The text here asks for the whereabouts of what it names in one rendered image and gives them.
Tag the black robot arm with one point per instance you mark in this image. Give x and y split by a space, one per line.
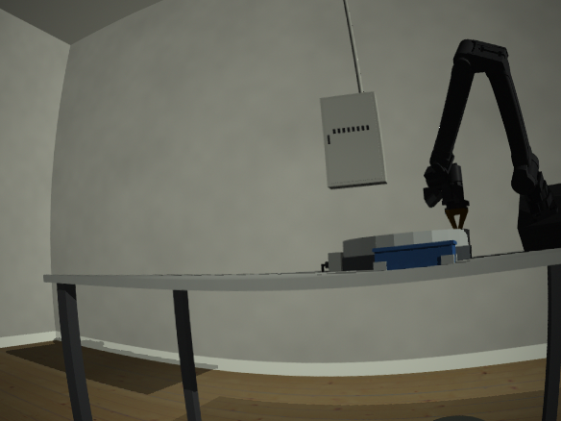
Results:
493 60

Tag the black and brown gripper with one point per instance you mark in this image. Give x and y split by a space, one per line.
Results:
457 202

